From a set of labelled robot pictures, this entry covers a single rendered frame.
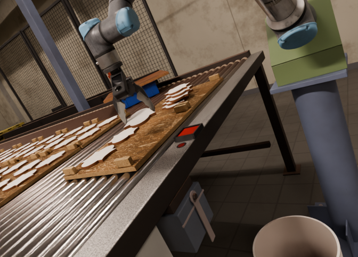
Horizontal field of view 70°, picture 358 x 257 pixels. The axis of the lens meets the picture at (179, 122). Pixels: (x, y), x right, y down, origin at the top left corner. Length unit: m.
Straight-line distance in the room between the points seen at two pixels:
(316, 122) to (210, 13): 3.28
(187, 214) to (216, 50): 3.79
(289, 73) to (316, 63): 0.10
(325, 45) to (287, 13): 0.28
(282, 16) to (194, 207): 0.59
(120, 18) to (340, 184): 1.13
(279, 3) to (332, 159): 0.73
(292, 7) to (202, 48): 3.60
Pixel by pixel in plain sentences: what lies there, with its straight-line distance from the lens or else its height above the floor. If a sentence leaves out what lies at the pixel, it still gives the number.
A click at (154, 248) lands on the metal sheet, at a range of 0.62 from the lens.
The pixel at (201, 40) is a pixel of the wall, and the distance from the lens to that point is 4.39.
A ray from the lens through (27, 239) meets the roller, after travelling 0.77.
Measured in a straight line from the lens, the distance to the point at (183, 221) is 0.66.
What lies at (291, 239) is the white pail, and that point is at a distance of 1.30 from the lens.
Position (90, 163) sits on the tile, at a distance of 0.93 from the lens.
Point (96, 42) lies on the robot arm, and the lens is 0.89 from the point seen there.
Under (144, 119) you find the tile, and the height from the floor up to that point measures 1.01.
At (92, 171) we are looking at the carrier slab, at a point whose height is 0.94.
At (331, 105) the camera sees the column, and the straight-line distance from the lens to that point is 1.20.
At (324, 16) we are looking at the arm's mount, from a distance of 1.16.
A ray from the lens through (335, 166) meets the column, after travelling 1.32.
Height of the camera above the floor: 1.19
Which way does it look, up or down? 16 degrees down
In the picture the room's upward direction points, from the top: 24 degrees counter-clockwise
